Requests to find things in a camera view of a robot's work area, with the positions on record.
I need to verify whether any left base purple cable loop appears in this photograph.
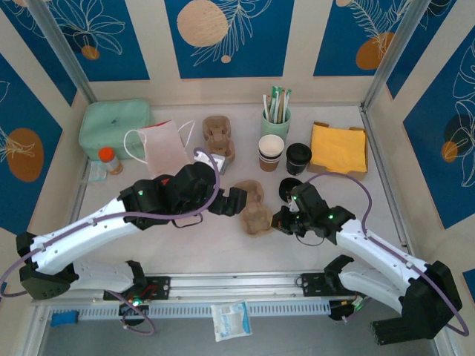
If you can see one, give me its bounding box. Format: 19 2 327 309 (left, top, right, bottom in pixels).
120 292 156 336

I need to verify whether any stack of pulp cup carriers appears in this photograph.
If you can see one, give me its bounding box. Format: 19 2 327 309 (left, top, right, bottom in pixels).
202 115 237 165

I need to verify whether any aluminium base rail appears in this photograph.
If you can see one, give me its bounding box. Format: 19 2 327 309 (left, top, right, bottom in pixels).
33 272 372 303

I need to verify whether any orange capped bottle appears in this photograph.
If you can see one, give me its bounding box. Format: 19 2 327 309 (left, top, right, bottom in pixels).
97 147 124 176

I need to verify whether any mint green straw holder cup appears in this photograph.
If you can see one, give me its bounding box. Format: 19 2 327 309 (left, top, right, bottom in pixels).
259 105 292 144

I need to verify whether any dark printed paper coffee cup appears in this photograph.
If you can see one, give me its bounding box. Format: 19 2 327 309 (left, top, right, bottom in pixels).
286 159 311 176

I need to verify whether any clear wipes packet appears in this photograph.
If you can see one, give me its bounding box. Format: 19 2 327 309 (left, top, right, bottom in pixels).
82 161 109 185

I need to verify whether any stack of brown paper cups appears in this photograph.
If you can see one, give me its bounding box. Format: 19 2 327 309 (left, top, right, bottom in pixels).
258 133 286 173

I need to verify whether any black cup lid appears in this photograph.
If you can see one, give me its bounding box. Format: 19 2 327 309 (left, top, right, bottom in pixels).
278 177 304 203

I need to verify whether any black ribbed block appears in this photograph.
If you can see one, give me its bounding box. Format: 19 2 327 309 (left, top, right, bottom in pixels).
370 317 410 346

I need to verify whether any black coffee cup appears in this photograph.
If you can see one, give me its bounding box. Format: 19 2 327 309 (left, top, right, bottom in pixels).
285 142 313 167

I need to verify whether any white blue plastic packet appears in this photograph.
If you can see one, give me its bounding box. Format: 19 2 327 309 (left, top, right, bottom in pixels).
210 299 254 343

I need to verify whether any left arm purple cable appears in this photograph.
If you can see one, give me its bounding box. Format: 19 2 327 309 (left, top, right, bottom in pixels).
0 147 222 299

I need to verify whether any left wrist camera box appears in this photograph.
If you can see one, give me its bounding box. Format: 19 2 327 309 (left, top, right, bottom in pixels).
192 147 228 175

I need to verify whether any red white paper gift bag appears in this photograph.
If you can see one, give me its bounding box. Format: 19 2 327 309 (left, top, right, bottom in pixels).
123 119 196 177

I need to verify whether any white slotted cable duct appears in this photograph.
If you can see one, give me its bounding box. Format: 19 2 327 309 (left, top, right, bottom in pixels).
47 302 332 321

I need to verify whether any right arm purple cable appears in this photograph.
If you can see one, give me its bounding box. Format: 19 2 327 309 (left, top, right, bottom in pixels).
302 171 468 337

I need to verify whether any mint green zip pouch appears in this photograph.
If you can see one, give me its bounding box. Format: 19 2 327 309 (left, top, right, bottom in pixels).
78 98 156 161

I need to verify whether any pulp cup carrier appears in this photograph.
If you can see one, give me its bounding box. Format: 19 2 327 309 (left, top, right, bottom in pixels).
237 179 276 237

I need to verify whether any aluminium frame post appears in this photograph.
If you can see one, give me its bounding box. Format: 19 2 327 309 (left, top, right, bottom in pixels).
361 0 434 108
26 0 98 107

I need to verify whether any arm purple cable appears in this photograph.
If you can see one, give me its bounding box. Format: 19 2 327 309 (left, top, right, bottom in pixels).
302 171 468 337
0 147 222 299

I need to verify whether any left gripper black wire loop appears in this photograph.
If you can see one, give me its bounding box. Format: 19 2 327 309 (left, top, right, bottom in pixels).
171 211 204 228

